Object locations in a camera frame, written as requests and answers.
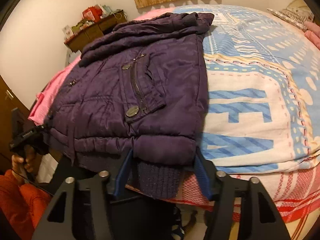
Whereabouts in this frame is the pink bed cover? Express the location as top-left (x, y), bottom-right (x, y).
top-left (29, 9), bottom-right (215, 139)

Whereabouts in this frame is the white card on desk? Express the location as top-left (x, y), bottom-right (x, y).
top-left (62, 25), bottom-right (74, 40)

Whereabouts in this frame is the dark wooden desk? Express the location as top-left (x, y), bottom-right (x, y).
top-left (64, 10), bottom-right (127, 53)

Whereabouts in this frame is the red checked bed sheet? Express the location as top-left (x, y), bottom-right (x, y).
top-left (125, 164), bottom-right (320, 240)

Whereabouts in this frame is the red gift box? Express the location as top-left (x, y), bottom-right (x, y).
top-left (82, 5), bottom-right (103, 22)

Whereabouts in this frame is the blue patterned bed blanket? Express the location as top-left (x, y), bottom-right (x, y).
top-left (174, 5), bottom-right (319, 174)

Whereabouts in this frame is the patterned pillow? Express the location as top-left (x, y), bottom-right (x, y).
top-left (267, 6), bottom-right (314, 32)

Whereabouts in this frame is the dark purple padded jacket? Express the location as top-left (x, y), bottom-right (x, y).
top-left (44, 12), bottom-right (214, 199)

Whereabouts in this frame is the brown wooden door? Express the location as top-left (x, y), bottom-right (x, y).
top-left (0, 77), bottom-right (32, 174)

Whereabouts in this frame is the person's left hand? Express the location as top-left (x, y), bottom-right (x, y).
top-left (11, 145), bottom-right (36, 173)

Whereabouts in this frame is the pink folded cloth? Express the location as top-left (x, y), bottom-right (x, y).
top-left (304, 21), bottom-right (320, 49)

